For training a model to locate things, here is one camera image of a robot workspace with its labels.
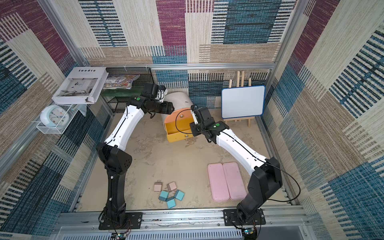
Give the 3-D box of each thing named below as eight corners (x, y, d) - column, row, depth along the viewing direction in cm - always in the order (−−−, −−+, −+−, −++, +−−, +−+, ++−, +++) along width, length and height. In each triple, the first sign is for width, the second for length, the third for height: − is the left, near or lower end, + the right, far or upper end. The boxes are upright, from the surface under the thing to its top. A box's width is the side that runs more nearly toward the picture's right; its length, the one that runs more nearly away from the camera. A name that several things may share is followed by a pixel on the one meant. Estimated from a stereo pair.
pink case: (210, 201, 81) (210, 199, 79) (208, 164, 94) (208, 162, 92) (245, 201, 81) (247, 199, 78) (238, 164, 94) (239, 162, 92)
